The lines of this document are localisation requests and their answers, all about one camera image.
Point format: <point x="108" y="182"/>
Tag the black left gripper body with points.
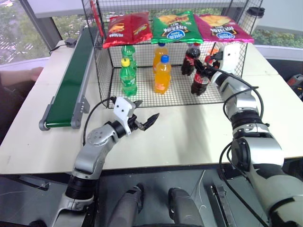
<point x="133" y="123"/>

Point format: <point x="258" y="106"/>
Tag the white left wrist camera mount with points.
<point x="122" y="107"/>

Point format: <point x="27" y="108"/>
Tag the green soda bottle yellow cap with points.
<point x="128" y="80"/>

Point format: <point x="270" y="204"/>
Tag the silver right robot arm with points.
<point x="258" y="146"/>

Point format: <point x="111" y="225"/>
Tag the black power adapter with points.
<point x="71" y="41"/>

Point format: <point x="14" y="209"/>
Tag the black rail under table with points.
<point x="221" y="205"/>

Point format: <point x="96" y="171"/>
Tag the person's hand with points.
<point x="35" y="73"/>

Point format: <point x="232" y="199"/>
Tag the red chips bag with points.
<point x="127" y="29"/>

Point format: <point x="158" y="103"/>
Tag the green chips bag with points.
<point x="175" y="27"/>

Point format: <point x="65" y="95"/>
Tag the grey metal bracket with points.
<point x="35" y="182"/>

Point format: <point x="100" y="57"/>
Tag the orange soda bottle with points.
<point x="163" y="79"/>
<point x="159" y="53"/>

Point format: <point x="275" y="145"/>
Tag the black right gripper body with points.
<point x="216" y="59"/>

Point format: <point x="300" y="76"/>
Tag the black and red tool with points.
<point x="296" y="82"/>

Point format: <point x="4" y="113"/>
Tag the magenta chips bag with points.
<point x="222" y="28"/>

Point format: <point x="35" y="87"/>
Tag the dark rounded shape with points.
<point x="183" y="208"/>
<point x="129" y="205"/>

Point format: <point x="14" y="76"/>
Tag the cola bottle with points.
<point x="200" y="85"/>
<point x="189" y="62"/>

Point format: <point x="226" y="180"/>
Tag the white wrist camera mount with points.
<point x="122" y="107"/>
<point x="232" y="59"/>

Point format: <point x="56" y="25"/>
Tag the white cup black lid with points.
<point x="252" y="21"/>

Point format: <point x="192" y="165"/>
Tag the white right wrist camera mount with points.
<point x="232" y="59"/>

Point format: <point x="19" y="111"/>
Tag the red hanging strip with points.
<point x="96" y="19"/>

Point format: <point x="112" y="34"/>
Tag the green conveyor belt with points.
<point x="68" y="80"/>

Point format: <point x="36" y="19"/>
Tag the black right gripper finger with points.
<point x="208" y="62"/>
<point x="202" y="68"/>

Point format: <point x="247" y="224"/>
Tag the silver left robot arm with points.
<point x="90" y="153"/>

